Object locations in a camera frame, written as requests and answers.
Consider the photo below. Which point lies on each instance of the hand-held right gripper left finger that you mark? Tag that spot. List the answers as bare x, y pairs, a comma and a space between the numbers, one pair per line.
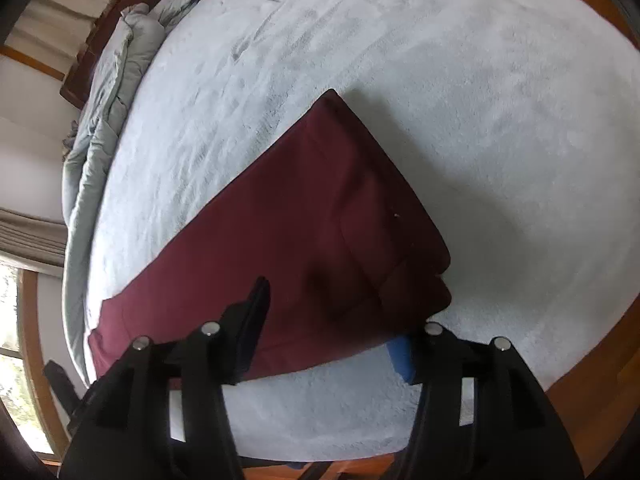
250, 330

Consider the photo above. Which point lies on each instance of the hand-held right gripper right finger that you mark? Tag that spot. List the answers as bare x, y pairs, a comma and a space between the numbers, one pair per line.
401, 356

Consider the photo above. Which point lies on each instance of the maroon pants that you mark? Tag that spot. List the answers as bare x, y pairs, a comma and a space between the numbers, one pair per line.
310, 210

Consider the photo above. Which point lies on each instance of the black object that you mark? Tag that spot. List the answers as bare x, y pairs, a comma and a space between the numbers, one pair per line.
60, 382

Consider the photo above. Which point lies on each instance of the beige curtain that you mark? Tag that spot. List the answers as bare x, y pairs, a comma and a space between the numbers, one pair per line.
30, 240
65, 15

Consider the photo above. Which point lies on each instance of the grey-green comforter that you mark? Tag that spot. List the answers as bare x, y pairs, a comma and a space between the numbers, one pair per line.
100, 110

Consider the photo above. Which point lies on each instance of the light blue fleece bed blanket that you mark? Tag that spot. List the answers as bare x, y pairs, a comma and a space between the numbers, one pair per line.
400, 60

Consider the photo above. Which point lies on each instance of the dark wooden headboard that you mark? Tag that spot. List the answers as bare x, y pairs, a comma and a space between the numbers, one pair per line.
102, 45

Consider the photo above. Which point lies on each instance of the wooden window frame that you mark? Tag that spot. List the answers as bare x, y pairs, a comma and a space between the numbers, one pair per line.
31, 350

